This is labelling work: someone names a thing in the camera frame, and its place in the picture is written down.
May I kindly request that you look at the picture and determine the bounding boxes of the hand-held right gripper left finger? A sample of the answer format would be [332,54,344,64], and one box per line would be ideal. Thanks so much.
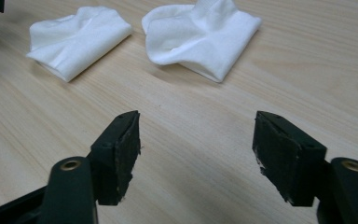
[88,110,142,206]

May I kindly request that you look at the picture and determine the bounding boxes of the white sock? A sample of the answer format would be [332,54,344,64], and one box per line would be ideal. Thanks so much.
[141,0,263,84]
[26,6,133,83]

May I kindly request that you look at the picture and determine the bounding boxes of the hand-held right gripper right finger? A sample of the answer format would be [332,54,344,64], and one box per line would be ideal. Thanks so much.
[252,110,328,207]

